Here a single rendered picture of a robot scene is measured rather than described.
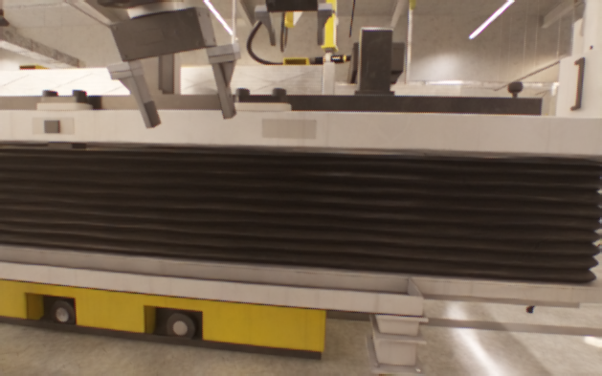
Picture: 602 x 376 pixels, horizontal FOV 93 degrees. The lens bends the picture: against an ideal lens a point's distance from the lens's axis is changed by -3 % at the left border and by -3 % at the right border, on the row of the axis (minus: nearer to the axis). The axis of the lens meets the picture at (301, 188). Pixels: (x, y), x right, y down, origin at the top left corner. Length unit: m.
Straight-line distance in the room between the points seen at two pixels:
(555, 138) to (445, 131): 0.19
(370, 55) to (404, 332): 0.67
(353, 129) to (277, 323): 0.83
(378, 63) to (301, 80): 0.24
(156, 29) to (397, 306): 0.74
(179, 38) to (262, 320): 0.97
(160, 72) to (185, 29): 0.28
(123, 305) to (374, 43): 1.25
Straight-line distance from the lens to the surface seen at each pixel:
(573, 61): 3.59
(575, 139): 0.70
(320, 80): 0.80
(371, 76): 0.63
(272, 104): 0.58
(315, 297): 0.80
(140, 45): 0.50
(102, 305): 1.47
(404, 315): 0.83
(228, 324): 1.24
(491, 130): 0.62
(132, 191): 1.07
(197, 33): 0.46
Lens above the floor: 0.74
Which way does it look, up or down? 5 degrees down
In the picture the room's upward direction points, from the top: 2 degrees clockwise
